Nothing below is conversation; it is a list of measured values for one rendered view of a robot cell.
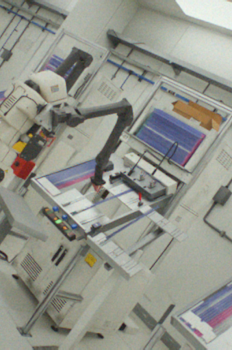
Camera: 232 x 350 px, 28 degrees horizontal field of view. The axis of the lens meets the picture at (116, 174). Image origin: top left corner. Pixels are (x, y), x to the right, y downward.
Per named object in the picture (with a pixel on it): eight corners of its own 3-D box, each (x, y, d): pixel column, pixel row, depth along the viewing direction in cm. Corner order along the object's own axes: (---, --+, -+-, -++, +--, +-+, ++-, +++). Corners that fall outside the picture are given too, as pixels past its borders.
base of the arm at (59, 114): (45, 104, 252) (55, 111, 244) (58, 103, 256) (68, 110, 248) (44, 119, 256) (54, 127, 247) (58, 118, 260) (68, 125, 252)
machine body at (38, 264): (53, 333, 305) (107, 258, 303) (5, 271, 351) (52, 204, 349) (109, 342, 354) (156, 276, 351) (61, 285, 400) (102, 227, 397)
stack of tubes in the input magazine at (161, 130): (181, 166, 312) (204, 133, 311) (134, 135, 345) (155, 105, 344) (189, 172, 321) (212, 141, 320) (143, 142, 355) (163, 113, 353)
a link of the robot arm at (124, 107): (129, 93, 277) (138, 104, 271) (125, 111, 286) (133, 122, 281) (61, 106, 256) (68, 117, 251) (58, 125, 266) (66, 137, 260)
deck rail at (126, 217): (86, 240, 282) (86, 232, 278) (84, 238, 283) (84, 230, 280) (172, 202, 319) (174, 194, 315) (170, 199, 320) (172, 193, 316)
